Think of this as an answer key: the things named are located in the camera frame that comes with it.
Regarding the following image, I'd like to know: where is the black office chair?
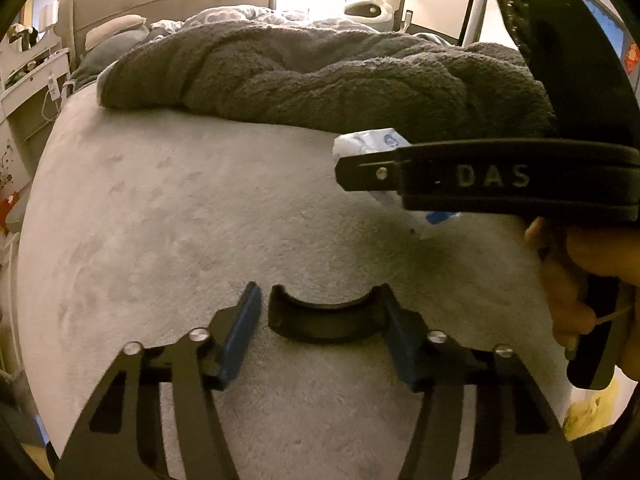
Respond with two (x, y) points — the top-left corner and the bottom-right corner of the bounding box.
(340, 0), (414, 34)

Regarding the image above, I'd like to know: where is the dark teal pillow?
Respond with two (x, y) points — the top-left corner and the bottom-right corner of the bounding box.
(69, 30), (151, 88)

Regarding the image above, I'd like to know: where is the blue tissue packet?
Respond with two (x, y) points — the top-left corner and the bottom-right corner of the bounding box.
(332, 127), (467, 242)

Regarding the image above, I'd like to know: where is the person's right hand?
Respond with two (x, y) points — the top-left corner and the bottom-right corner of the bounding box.
(525, 217), (640, 362)

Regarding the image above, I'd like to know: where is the yellow plush toy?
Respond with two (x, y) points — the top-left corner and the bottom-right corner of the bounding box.
(564, 379), (622, 437)

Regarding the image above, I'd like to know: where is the white cat-shaped cushion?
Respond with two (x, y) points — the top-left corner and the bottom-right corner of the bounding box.
(344, 0), (397, 22)

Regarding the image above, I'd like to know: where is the white dressing table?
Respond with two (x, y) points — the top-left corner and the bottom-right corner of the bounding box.
(0, 24), (72, 161)

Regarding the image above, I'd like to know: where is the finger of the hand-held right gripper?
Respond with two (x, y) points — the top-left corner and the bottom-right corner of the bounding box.
(335, 142), (416, 194)

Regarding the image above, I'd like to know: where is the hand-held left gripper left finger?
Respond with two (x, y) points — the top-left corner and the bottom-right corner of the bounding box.
(52, 281), (264, 480)

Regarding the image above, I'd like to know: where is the red toy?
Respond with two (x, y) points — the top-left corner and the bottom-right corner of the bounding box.
(0, 194), (22, 234)

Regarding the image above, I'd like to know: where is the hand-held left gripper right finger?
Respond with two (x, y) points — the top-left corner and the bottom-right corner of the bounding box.
(382, 284), (583, 480)

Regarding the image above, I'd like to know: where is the computer monitor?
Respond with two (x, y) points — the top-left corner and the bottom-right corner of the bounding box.
(574, 0), (632, 63)

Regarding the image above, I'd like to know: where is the white charger cable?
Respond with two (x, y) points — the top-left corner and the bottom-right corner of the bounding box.
(42, 74), (72, 117)

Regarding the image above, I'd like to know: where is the round mirror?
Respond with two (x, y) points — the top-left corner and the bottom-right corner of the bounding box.
(20, 0), (62, 43)

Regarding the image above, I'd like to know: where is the beige pillow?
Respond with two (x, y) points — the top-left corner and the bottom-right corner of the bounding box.
(85, 15), (149, 50)

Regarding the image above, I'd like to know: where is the black curved plastic piece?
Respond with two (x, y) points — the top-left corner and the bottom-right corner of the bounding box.
(267, 284), (397, 345)

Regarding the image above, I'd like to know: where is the patterned grey duvet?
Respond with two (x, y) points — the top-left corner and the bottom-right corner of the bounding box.
(150, 4), (382, 35)

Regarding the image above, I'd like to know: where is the dark grey fleece blanket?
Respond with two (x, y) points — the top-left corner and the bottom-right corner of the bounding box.
(97, 22), (559, 139)

